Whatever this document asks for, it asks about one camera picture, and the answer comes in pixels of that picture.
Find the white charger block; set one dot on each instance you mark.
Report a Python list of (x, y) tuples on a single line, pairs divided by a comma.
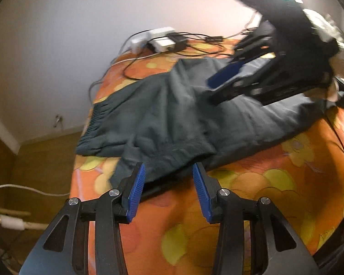
[(162, 45)]

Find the wooden stick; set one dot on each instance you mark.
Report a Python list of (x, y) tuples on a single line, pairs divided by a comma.
[(11, 212)]

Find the dark grey pants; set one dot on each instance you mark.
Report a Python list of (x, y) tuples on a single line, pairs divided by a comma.
[(160, 114)]

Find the white power strip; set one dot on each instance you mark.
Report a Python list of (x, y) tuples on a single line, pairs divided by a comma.
[(162, 32)]

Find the black charger block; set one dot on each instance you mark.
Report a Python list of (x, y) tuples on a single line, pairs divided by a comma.
[(178, 42)]

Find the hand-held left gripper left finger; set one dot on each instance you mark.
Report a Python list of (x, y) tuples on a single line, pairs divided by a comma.
[(135, 194)]

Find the orange floral blanket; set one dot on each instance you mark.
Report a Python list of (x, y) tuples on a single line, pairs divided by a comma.
[(261, 163)]

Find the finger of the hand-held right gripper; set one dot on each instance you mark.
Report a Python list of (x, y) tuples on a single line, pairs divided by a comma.
[(240, 90), (225, 74)]

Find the white plug adapter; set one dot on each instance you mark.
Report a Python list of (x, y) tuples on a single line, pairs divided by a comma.
[(139, 44)]

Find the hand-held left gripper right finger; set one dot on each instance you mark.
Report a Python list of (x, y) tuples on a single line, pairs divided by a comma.
[(202, 194)]

